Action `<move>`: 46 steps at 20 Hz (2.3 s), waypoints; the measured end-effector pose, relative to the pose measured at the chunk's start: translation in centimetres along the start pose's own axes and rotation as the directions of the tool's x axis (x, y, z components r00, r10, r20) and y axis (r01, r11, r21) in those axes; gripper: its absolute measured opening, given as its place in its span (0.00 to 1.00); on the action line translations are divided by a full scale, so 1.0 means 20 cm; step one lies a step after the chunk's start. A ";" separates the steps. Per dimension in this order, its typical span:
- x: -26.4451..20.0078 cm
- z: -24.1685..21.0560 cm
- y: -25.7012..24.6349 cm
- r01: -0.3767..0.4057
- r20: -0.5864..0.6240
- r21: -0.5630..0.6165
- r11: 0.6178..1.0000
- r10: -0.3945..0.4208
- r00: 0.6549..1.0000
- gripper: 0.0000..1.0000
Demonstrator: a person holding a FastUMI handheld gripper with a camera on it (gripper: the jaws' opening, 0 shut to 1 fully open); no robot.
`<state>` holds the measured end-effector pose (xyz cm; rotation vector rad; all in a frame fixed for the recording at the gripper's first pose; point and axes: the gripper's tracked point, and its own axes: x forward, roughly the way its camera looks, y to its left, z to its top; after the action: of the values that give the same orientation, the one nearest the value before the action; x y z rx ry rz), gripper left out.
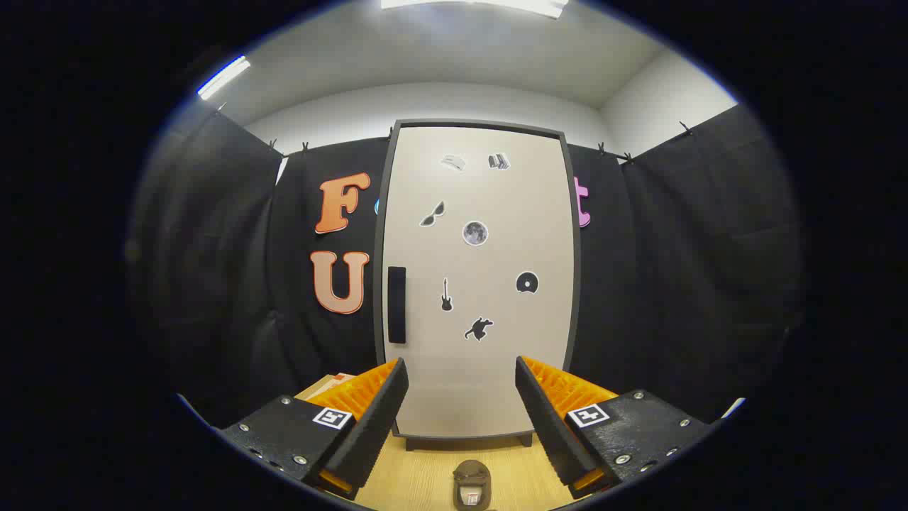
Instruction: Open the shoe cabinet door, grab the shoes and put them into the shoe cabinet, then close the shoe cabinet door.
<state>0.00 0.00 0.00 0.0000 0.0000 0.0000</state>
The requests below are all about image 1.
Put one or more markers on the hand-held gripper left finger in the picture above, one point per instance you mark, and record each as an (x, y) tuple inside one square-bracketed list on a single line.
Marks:
[(369, 440)]

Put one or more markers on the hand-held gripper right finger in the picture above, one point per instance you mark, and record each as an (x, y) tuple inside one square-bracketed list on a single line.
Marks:
[(546, 433)]

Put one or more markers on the brown fuzzy shoe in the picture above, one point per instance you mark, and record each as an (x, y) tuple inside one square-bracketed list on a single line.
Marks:
[(472, 472)]

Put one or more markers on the dark grey shoe cabinet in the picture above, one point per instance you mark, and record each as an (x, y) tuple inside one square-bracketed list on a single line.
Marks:
[(379, 241)]

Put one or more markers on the beige cover book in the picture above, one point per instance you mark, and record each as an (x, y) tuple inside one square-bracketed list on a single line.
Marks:
[(323, 387)]

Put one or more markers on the black backdrop cloth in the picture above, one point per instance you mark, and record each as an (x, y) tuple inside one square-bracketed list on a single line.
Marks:
[(674, 248)]

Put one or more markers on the ceiling light strip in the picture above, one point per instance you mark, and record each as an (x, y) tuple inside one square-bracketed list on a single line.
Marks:
[(496, 4), (223, 77)]

